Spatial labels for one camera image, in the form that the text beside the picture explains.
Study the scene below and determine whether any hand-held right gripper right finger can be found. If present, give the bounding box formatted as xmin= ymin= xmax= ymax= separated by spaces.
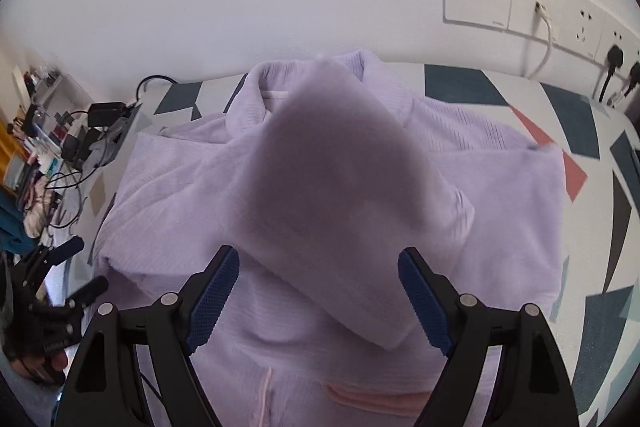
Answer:
xmin=397 ymin=247 xmax=581 ymax=427

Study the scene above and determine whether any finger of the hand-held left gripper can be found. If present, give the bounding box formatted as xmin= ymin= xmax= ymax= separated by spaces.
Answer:
xmin=16 ymin=236 xmax=86 ymax=289
xmin=29 ymin=275 xmax=110 ymax=319

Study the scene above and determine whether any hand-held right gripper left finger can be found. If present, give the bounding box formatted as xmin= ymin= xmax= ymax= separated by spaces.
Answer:
xmin=52 ymin=245 xmax=240 ymax=427

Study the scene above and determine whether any lavender knit garment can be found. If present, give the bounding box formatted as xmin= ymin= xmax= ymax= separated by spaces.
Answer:
xmin=92 ymin=49 xmax=576 ymax=427

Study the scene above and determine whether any person's left forearm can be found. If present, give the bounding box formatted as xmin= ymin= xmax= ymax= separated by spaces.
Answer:
xmin=0 ymin=347 xmax=63 ymax=413

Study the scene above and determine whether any person's left hand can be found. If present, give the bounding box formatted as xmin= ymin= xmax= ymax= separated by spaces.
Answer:
xmin=10 ymin=351 xmax=69 ymax=384

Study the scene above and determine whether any teal curtain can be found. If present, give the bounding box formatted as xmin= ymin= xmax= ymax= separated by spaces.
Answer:
xmin=0 ymin=196 xmax=37 ymax=259

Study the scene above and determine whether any pile of desk clutter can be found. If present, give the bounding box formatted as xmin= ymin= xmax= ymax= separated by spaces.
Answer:
xmin=0 ymin=64 xmax=136 ymax=238

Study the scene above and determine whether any grey electronic device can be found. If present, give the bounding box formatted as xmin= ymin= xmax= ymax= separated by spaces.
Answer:
xmin=87 ymin=117 xmax=137 ymax=168

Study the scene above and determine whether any yellow curtain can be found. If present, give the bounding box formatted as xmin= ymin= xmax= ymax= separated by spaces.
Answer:
xmin=0 ymin=119 xmax=27 ymax=164

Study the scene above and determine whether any black power adapter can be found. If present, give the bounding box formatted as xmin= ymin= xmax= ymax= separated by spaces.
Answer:
xmin=88 ymin=101 xmax=129 ymax=128

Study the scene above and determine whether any clear plastic organizer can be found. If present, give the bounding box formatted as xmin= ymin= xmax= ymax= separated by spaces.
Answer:
xmin=20 ymin=67 xmax=97 ymax=144

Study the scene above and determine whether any geometric patterned bed sheet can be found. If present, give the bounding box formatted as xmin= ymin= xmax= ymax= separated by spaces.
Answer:
xmin=85 ymin=62 xmax=640 ymax=427

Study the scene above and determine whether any black looped cable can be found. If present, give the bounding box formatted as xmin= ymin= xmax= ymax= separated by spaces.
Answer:
xmin=134 ymin=75 xmax=179 ymax=104

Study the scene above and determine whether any white cable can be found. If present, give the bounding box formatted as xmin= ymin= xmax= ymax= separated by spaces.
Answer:
xmin=520 ymin=1 xmax=557 ymax=80

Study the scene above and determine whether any black plug with cable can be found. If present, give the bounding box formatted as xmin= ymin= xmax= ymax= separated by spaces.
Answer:
xmin=617 ymin=61 xmax=640 ymax=100
xmin=594 ymin=46 xmax=627 ymax=102

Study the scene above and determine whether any white wall socket panel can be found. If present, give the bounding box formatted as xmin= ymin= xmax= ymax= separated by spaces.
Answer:
xmin=507 ymin=0 xmax=607 ymax=58

